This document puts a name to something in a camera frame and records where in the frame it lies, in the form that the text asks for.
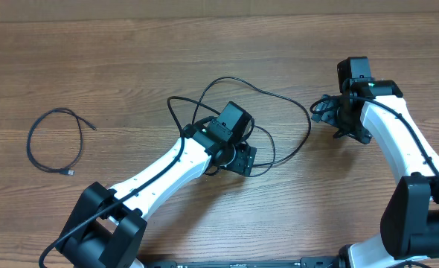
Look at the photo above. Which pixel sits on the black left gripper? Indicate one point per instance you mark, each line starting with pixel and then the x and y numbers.
pixel 244 164

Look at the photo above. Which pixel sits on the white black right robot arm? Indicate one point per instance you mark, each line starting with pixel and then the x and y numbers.
pixel 409 226

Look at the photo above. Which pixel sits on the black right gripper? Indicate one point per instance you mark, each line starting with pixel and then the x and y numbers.
pixel 329 112

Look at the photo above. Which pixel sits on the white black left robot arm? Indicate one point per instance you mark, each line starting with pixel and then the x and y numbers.
pixel 107 225

